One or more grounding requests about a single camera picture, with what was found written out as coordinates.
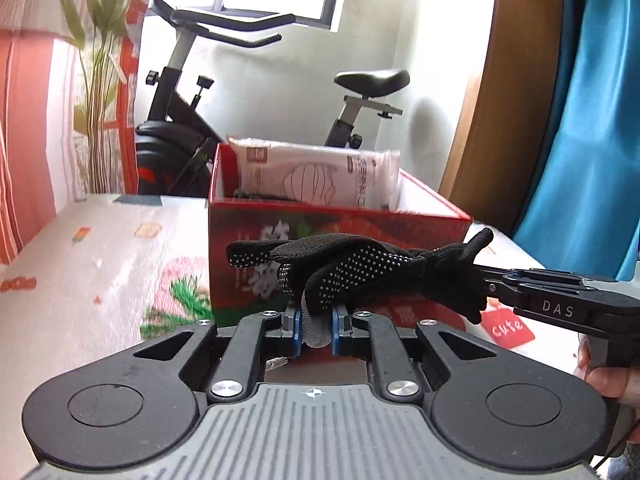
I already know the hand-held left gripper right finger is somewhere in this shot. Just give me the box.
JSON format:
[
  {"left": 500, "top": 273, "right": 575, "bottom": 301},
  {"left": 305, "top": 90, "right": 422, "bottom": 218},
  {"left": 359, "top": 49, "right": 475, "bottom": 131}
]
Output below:
[{"left": 330, "top": 307, "right": 497, "bottom": 405}]

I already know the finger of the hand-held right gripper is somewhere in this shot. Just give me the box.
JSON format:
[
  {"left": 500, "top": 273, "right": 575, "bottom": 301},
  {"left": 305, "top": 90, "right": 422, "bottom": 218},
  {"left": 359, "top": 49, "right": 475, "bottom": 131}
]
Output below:
[
  {"left": 479, "top": 280, "right": 526, "bottom": 311},
  {"left": 476, "top": 266, "right": 619, "bottom": 287}
]

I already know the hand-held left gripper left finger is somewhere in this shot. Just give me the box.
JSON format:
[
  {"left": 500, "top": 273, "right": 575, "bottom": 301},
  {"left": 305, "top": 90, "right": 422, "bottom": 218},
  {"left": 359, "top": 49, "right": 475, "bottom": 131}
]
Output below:
[{"left": 132, "top": 307, "right": 304, "bottom": 406}]

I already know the black dotted work glove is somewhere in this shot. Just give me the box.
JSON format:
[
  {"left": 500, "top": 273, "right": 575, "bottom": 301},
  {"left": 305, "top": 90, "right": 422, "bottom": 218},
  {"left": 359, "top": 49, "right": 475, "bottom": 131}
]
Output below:
[
  {"left": 410, "top": 227, "right": 495, "bottom": 326},
  {"left": 226, "top": 232, "right": 422, "bottom": 349}
]

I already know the red cardboard box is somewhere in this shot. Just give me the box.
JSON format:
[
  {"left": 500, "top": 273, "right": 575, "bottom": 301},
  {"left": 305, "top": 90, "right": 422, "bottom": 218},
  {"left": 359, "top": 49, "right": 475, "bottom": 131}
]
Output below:
[{"left": 206, "top": 142, "right": 474, "bottom": 332}]

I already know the white face mask packet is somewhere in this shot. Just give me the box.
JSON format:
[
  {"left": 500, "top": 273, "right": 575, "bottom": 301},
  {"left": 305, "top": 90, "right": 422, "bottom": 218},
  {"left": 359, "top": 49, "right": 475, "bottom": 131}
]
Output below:
[{"left": 226, "top": 134, "right": 402, "bottom": 210}]

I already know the person's right hand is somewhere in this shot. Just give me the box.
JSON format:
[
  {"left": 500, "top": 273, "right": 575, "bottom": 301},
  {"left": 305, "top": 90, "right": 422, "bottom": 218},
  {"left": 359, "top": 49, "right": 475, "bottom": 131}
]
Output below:
[{"left": 576, "top": 339, "right": 640, "bottom": 407}]

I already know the blue curtain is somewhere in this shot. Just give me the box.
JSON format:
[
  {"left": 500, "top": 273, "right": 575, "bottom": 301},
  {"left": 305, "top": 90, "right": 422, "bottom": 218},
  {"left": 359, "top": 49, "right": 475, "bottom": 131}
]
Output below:
[{"left": 512, "top": 0, "right": 640, "bottom": 284}]

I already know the wooden door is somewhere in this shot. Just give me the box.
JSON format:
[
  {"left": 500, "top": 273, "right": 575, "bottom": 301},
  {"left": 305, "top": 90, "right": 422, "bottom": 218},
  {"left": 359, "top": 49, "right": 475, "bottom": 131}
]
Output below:
[{"left": 440, "top": 0, "right": 579, "bottom": 237}]

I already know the black exercise bike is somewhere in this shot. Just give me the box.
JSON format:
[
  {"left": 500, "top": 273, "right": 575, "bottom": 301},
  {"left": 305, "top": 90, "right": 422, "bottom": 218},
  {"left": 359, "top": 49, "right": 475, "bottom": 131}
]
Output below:
[{"left": 134, "top": 0, "right": 412, "bottom": 197}]

